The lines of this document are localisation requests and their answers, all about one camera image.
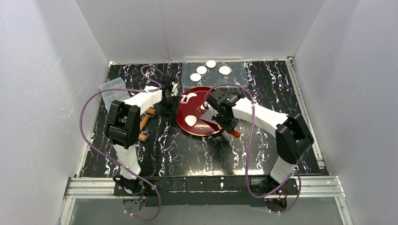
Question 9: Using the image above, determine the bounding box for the round red tray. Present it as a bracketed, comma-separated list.
[176, 87, 222, 137]

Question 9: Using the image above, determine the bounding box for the cut round dumpling wrapper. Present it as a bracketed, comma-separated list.
[184, 115, 197, 127]

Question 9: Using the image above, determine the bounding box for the clear plastic tray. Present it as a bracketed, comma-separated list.
[180, 57, 248, 89]

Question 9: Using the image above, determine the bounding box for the wooden dough roller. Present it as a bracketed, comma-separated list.
[138, 108, 156, 142]

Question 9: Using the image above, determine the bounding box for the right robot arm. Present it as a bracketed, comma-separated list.
[205, 90, 314, 184]

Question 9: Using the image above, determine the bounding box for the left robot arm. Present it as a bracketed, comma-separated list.
[106, 75, 179, 180]

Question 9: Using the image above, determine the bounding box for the white dough scrap strip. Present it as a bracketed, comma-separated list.
[180, 92, 197, 105]

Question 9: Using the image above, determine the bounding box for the flat white dumpling wrapper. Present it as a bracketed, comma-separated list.
[196, 66, 207, 75]
[190, 73, 202, 82]
[206, 60, 216, 68]
[219, 66, 231, 75]

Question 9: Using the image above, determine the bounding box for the clear compartment screw box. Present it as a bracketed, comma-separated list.
[99, 77, 130, 112]

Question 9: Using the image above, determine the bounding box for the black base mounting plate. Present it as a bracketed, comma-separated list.
[112, 175, 299, 207]

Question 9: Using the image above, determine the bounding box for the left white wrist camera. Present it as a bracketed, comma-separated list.
[170, 82, 179, 97]

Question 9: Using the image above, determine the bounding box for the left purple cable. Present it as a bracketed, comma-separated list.
[79, 64, 164, 222]

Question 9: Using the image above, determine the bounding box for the purple cable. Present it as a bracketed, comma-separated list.
[202, 82, 302, 215]
[79, 64, 164, 222]

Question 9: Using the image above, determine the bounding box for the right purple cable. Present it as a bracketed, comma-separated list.
[202, 82, 302, 215]

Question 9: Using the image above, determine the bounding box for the aluminium frame rail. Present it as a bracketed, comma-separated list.
[64, 178, 117, 199]

